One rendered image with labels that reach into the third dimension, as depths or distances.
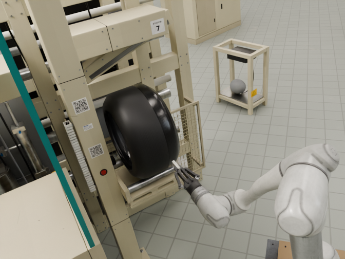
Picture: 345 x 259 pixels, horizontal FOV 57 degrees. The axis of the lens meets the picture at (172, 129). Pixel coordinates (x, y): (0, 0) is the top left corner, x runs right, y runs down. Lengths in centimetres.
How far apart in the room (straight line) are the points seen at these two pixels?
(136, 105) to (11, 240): 85
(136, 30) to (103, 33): 20
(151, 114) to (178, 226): 142
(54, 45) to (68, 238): 83
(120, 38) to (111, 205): 101
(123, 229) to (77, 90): 105
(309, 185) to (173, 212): 212
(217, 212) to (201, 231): 138
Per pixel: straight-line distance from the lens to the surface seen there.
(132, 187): 197
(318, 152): 110
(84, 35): 185
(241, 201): 155
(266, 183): 124
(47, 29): 154
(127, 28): 193
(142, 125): 169
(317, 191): 101
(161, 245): 281
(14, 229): 151
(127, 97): 178
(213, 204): 149
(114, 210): 213
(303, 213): 96
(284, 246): 188
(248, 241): 277
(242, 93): 439
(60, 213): 147
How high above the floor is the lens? 224
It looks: 34 degrees down
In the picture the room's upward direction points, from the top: 9 degrees counter-clockwise
